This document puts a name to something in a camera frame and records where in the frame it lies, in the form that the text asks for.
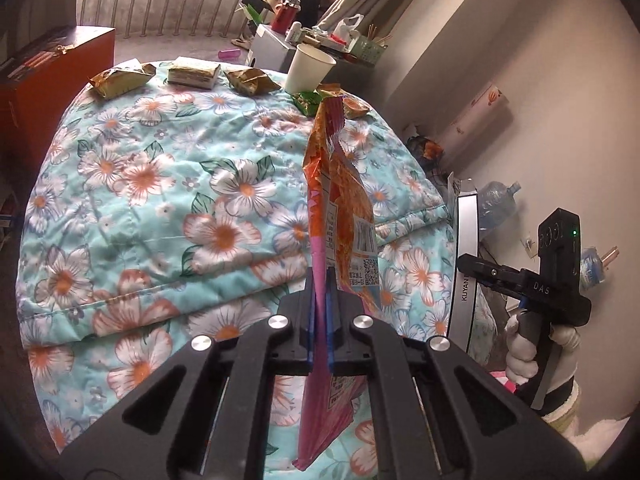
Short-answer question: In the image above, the white plastic bag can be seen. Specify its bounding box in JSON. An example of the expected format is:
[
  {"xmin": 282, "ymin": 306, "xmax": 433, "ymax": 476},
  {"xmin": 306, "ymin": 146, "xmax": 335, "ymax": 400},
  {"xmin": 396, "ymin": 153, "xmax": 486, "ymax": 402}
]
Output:
[{"xmin": 332, "ymin": 13, "xmax": 365, "ymax": 44}]

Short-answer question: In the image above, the cream round container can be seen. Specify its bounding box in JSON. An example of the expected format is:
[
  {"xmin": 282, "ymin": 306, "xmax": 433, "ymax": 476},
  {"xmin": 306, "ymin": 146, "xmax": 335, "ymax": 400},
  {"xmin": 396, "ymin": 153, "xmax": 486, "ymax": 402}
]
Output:
[{"xmin": 542, "ymin": 382, "xmax": 584, "ymax": 424}]

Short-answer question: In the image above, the white balloon print roll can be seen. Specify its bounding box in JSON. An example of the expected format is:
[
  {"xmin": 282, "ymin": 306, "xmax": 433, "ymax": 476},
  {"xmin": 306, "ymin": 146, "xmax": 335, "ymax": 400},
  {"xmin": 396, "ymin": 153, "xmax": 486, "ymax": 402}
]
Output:
[{"xmin": 435, "ymin": 82, "xmax": 511, "ymax": 167}]

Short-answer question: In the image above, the grey cabinet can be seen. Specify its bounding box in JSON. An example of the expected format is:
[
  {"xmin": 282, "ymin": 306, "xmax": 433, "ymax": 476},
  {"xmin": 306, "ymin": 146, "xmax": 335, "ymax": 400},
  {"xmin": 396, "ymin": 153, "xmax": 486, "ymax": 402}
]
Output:
[{"xmin": 248, "ymin": 25, "xmax": 372, "ymax": 87}]

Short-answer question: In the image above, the blue water dispenser bottle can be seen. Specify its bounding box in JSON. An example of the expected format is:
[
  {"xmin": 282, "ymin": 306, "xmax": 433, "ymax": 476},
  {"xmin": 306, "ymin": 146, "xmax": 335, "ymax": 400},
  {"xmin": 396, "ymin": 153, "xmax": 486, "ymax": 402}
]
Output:
[{"xmin": 580, "ymin": 245, "xmax": 619, "ymax": 291}]

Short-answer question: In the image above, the green snack packet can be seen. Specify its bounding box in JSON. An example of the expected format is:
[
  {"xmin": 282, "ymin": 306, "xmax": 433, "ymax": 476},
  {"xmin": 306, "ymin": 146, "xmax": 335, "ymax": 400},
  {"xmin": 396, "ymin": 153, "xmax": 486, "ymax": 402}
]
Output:
[{"xmin": 292, "ymin": 89, "xmax": 324, "ymax": 116}]

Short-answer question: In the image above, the yellow snack packet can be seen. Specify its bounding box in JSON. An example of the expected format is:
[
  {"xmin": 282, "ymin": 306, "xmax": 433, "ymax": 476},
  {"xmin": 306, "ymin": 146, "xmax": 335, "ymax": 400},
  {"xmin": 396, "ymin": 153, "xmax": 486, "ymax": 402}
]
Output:
[{"xmin": 90, "ymin": 62, "xmax": 156, "ymax": 100}]

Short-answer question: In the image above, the orange print snack packet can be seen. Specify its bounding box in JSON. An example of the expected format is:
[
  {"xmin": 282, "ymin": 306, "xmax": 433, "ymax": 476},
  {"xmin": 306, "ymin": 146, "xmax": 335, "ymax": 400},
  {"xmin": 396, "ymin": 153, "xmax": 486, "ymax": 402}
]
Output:
[{"xmin": 344, "ymin": 98, "xmax": 372, "ymax": 120}]

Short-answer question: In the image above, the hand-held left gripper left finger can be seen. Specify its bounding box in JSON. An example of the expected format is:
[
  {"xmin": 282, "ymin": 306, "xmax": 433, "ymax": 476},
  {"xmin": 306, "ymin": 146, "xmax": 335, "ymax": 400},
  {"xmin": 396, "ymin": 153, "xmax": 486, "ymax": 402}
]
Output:
[{"xmin": 57, "ymin": 267, "xmax": 321, "ymax": 480}]

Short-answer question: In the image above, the white paper cup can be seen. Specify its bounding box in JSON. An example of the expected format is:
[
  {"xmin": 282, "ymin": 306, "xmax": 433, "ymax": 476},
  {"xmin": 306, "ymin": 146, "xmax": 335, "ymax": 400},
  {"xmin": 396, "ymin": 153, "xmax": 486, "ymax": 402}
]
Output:
[{"xmin": 285, "ymin": 44, "xmax": 337, "ymax": 95}]

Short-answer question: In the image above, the brown gold snack packet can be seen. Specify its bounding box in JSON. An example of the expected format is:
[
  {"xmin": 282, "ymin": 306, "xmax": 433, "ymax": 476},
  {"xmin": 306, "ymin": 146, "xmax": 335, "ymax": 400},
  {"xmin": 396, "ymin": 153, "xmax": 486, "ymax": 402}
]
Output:
[{"xmin": 223, "ymin": 67, "xmax": 281, "ymax": 96}]

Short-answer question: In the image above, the white fluffy blanket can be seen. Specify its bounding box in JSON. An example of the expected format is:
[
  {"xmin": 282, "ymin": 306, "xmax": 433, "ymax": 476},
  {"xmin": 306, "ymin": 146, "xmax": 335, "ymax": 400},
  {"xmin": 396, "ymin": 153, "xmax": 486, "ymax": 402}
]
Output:
[{"xmin": 570, "ymin": 417, "xmax": 632, "ymax": 467}]

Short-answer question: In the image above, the black and silver box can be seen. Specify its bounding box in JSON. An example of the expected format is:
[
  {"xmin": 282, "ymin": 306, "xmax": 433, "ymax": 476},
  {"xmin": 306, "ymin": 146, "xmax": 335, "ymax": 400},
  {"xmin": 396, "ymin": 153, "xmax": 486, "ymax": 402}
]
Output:
[{"xmin": 446, "ymin": 172, "xmax": 482, "ymax": 362}]

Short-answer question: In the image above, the red thermos bottle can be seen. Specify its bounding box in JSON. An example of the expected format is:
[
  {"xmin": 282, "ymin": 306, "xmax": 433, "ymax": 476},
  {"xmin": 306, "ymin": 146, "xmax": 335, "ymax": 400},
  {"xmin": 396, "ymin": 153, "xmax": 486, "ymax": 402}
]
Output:
[{"xmin": 270, "ymin": 0, "xmax": 301, "ymax": 34}]

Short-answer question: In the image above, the person's right hand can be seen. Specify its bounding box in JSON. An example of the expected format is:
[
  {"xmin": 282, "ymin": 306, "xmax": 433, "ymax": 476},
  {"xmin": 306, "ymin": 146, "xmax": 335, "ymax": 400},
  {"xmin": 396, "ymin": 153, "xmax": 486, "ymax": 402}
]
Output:
[{"xmin": 504, "ymin": 316, "xmax": 582, "ymax": 390}]

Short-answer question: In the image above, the orange cardboard box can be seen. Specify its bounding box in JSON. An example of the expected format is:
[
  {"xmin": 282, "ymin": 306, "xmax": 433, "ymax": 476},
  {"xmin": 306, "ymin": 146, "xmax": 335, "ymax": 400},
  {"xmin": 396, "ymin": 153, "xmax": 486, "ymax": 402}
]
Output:
[{"xmin": 0, "ymin": 25, "xmax": 116, "ymax": 181}]

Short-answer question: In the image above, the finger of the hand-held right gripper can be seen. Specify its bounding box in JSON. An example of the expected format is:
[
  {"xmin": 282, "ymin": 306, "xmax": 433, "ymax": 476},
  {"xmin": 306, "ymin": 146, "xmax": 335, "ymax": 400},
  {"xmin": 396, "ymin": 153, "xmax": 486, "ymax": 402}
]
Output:
[
  {"xmin": 479, "ymin": 275, "xmax": 523, "ymax": 295},
  {"xmin": 457, "ymin": 254, "xmax": 522, "ymax": 282}
]

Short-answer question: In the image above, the green plastic basket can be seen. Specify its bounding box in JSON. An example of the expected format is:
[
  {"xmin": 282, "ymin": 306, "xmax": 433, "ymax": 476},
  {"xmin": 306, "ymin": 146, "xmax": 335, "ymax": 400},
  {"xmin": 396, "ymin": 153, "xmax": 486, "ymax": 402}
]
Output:
[{"xmin": 350, "ymin": 35, "xmax": 389, "ymax": 65}]

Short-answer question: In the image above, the beige sandwich cracker packet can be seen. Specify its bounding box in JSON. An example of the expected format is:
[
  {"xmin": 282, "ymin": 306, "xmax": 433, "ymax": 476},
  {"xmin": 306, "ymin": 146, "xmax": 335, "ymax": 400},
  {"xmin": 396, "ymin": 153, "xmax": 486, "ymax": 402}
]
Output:
[{"xmin": 167, "ymin": 57, "xmax": 221, "ymax": 91}]

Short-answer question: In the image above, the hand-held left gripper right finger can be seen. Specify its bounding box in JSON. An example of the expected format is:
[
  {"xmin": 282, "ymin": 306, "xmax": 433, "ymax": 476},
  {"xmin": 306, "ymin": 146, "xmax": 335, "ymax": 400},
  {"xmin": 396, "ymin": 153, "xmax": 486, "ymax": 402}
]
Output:
[{"xmin": 325, "ymin": 267, "xmax": 586, "ymax": 480}]

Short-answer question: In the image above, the orange and pink snack bag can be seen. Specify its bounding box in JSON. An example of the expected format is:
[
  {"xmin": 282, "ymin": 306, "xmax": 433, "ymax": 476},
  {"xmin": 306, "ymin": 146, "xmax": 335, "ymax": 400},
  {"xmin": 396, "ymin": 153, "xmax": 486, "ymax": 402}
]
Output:
[{"xmin": 295, "ymin": 95, "xmax": 384, "ymax": 472}]

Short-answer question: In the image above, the large clear water jug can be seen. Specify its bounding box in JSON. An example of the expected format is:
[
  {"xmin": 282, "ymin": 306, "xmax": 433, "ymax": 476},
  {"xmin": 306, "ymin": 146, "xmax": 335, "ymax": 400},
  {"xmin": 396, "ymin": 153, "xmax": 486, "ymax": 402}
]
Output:
[{"xmin": 477, "ymin": 180, "xmax": 524, "ymax": 242}]

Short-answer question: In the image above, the floral quilted blanket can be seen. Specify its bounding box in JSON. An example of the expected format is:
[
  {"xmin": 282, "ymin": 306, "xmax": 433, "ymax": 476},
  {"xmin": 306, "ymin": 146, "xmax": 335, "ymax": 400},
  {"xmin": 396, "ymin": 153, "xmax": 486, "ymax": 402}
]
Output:
[{"xmin": 15, "ymin": 60, "xmax": 501, "ymax": 480}]

